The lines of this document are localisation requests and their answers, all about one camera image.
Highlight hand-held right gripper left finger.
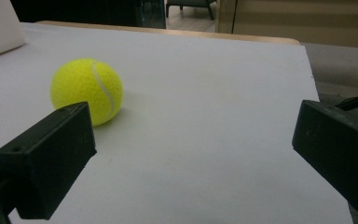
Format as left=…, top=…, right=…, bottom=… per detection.
left=0, top=101, right=98, bottom=221

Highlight dark chair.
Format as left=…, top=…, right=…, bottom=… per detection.
left=165, top=0, right=217, bottom=21

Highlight dark glass panel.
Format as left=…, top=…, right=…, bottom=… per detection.
left=9, top=0, right=167, bottom=30

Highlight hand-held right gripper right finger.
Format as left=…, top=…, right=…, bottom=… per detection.
left=291, top=99, right=358, bottom=215

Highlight yellow tennis ball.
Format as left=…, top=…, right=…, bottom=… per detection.
left=49, top=58, right=124, bottom=127

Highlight beige cabinet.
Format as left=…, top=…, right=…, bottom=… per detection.
left=214, top=0, right=358, bottom=49

